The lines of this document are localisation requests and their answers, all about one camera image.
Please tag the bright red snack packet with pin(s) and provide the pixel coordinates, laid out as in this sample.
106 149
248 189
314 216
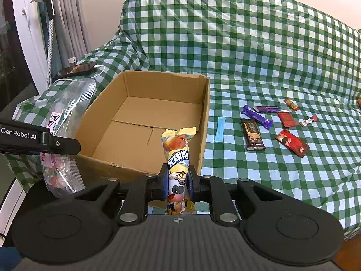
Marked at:
293 143

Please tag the small orange candy packet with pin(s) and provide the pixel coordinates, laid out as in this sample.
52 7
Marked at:
291 105

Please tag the light blue stick packet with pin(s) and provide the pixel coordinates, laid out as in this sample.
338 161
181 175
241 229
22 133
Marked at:
220 129

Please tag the purple and silver snack packet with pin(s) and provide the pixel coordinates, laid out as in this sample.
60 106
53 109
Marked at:
270 109

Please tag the brown cardboard box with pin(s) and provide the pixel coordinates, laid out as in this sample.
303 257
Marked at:
135 113

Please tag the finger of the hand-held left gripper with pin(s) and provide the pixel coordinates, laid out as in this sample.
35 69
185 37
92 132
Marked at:
60 144

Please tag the dark red packet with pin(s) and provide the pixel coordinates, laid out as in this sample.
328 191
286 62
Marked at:
286 119

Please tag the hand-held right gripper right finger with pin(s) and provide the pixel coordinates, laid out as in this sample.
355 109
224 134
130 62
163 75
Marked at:
189 183

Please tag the green checked cloth cover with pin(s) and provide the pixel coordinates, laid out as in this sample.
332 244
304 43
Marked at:
239 48

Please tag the small red white candy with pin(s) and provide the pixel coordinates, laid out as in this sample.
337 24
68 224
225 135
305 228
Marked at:
308 121

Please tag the small white clip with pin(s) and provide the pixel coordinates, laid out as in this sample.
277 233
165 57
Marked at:
72 60

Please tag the white door frame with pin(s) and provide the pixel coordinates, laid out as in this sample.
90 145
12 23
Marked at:
28 48

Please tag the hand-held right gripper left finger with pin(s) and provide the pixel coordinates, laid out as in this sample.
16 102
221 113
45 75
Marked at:
163 182

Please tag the dark brown chocolate bar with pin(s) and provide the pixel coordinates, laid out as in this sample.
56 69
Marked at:
253 134

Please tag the yellow cartoon snack packet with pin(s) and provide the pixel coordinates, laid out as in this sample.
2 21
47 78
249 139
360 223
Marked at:
176 158

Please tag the clear plastic candy bag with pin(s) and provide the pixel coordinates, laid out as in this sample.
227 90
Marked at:
67 107

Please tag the black smartphone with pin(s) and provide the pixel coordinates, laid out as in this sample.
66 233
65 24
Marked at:
74 69

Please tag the purple snack bar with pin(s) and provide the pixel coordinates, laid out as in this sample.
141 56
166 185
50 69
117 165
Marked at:
256 116

